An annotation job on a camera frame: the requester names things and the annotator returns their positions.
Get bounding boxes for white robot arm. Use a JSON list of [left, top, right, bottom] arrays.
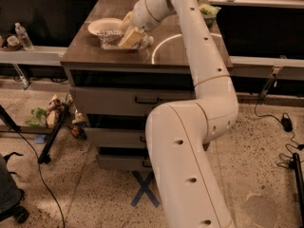
[[124, 0, 238, 228]]

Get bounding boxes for grey drawer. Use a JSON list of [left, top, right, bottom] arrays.
[[96, 155, 152, 171], [85, 128, 146, 149], [70, 86, 195, 116]]

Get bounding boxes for clear plastic water bottle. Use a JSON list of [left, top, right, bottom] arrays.
[[97, 29, 154, 50]]

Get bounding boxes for grey drawer cabinet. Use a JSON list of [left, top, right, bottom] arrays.
[[60, 0, 234, 173]]

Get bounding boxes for black floor cable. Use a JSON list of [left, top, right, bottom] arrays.
[[15, 130, 67, 228]]

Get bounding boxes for green chip bag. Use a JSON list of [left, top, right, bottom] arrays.
[[199, 4, 220, 28]]

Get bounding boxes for bottom grey drawer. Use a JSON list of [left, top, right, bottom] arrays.
[[96, 155, 152, 171]]

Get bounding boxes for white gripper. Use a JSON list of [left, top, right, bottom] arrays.
[[119, 0, 175, 48]]

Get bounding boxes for small upright water bottle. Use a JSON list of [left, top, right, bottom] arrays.
[[15, 23, 34, 50]]

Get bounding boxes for black power adapter cable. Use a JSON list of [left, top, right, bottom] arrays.
[[254, 76, 304, 170]]

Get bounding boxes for top grey drawer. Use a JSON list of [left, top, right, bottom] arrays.
[[70, 86, 195, 116]]

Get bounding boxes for brown basket with items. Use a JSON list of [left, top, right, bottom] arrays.
[[0, 35, 22, 52]]

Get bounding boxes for black stand right edge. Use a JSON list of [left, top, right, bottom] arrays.
[[292, 153, 304, 226]]

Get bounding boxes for white paper bowl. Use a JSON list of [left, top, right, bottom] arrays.
[[87, 18, 123, 38]]

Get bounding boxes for black tripod leg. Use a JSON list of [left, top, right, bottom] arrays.
[[38, 107, 67, 164]]

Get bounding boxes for blue tape cross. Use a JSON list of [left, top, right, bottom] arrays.
[[130, 171, 160, 208]]

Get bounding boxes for middle grey drawer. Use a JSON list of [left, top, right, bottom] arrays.
[[85, 128, 146, 149]]

